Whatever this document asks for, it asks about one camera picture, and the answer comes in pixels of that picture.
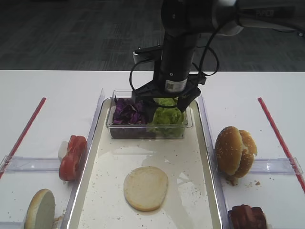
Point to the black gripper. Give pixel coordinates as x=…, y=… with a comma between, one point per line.
x=185, y=91

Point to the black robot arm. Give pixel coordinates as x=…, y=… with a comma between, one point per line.
x=184, y=21

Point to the green lettuce in container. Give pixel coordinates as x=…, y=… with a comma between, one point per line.
x=168, y=116

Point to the tomato slices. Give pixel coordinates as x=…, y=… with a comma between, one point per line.
x=70, y=165

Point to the brown meat patties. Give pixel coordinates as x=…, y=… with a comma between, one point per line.
x=247, y=217

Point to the purple cabbage leaves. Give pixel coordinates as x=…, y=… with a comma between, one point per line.
x=127, y=112

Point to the clear plastic ingredient container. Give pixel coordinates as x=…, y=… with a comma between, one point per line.
x=138, y=131

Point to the sesame bun top front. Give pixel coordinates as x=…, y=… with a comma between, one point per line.
x=228, y=149

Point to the sesame bun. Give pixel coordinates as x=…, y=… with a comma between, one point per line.
x=249, y=151
x=228, y=149

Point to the white metal tray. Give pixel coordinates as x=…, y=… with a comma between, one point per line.
x=189, y=202

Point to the bun bottom on tray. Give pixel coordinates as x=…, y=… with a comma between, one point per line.
x=145, y=188

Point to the sesame bun top rear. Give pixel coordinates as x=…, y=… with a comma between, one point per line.
x=249, y=151

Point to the clear acrylic long divider left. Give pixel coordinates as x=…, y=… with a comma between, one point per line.
x=66, y=221

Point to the bun bottom half standing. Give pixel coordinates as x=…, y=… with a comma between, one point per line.
x=41, y=211

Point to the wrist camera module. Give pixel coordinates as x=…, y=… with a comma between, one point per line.
x=150, y=54

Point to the clear acrylic cross rail right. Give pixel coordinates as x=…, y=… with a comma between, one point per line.
x=281, y=166

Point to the clear acrylic cross rail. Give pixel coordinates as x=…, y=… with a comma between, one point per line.
x=11, y=164
x=281, y=166

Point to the red rail left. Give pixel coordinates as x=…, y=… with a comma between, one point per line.
x=21, y=137

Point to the red rail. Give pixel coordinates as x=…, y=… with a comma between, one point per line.
x=21, y=137
x=282, y=143

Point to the red rail right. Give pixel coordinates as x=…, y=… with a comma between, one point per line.
x=282, y=143

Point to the clear acrylic cross rail left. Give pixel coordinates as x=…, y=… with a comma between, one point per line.
x=11, y=164

